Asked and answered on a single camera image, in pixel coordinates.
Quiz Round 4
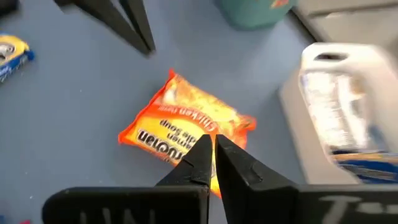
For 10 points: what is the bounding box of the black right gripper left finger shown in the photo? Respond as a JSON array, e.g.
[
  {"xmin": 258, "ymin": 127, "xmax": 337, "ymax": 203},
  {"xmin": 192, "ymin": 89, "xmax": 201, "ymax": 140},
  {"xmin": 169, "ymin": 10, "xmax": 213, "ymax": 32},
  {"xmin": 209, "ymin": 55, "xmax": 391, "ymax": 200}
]
[{"xmin": 41, "ymin": 133, "xmax": 215, "ymax": 224}]

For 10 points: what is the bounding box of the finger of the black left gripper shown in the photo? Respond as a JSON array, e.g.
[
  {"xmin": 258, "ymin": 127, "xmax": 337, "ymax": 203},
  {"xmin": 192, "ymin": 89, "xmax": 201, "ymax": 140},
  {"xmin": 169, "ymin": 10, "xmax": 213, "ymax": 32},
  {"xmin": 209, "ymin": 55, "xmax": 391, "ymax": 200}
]
[
  {"xmin": 52, "ymin": 0, "xmax": 153, "ymax": 57},
  {"xmin": 119, "ymin": 0, "xmax": 157, "ymax": 54}
]

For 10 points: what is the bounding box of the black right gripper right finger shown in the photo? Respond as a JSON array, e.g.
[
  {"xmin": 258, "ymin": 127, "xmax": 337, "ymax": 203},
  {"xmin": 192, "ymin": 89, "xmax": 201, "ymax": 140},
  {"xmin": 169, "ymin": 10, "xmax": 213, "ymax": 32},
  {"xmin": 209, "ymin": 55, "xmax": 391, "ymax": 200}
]
[{"xmin": 214, "ymin": 134, "xmax": 398, "ymax": 224}]

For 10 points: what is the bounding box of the blue soy sauce ramen pack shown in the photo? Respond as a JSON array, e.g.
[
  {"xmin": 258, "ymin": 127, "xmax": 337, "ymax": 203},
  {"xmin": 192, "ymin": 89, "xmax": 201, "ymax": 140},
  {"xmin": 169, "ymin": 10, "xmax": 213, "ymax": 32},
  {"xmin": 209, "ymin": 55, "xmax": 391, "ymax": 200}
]
[
  {"xmin": 329, "ymin": 148, "xmax": 398, "ymax": 185},
  {"xmin": 0, "ymin": 32, "xmax": 35, "ymax": 84},
  {"xmin": 298, "ymin": 70, "xmax": 379, "ymax": 153}
]

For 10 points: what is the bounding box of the orange chicken ramen pack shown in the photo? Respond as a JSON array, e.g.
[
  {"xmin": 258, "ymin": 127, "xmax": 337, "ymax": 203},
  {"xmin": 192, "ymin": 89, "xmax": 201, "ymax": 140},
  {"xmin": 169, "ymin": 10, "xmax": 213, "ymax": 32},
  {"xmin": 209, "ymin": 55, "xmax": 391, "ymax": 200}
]
[
  {"xmin": 269, "ymin": 0, "xmax": 295, "ymax": 9},
  {"xmin": 117, "ymin": 68, "xmax": 258, "ymax": 199}
]

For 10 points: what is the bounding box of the white plastic bin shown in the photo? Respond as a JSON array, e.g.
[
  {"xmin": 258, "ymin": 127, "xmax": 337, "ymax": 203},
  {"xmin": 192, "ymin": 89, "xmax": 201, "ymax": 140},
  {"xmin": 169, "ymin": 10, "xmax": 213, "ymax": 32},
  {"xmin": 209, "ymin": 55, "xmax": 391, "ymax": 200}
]
[{"xmin": 278, "ymin": 42, "xmax": 398, "ymax": 186}]

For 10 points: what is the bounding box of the teal plastic bin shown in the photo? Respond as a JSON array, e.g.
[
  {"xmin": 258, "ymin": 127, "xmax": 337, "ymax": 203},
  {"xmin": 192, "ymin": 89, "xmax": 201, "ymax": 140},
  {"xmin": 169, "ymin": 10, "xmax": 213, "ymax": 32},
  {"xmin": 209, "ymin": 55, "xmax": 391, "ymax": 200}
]
[{"xmin": 214, "ymin": 0, "xmax": 298, "ymax": 31}]

